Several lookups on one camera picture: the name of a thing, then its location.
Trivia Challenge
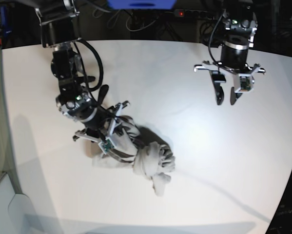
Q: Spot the white cable on floor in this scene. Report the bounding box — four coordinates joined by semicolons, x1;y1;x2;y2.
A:
125;14;158;32

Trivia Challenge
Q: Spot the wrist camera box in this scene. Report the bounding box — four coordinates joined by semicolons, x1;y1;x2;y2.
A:
98;138;115;154
233;74;254;93

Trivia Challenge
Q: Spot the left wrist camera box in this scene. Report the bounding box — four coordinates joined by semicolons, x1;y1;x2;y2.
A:
233;74;254;93

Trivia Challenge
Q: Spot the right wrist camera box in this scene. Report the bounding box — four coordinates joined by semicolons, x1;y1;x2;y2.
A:
98;138;115;154

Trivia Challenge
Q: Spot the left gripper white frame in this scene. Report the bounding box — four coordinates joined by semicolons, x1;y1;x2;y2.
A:
194;61;266;105

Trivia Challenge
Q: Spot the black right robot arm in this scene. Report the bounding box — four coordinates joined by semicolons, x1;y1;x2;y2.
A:
35;0;127;151

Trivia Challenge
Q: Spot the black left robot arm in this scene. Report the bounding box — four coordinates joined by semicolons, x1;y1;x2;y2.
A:
194;0;266;105

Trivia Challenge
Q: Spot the blue box at top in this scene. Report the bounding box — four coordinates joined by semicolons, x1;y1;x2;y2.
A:
107;0;176;10

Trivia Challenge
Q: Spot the grey t-shirt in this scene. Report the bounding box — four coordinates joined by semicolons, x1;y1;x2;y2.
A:
90;116;175;196

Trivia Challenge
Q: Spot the black power strip red switch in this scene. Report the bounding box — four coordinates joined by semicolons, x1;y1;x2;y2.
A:
174;9;214;19

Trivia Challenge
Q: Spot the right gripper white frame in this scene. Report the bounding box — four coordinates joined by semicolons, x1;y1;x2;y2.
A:
72;100;131;146

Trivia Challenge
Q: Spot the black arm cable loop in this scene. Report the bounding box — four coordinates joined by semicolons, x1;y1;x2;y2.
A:
74;39;105;92

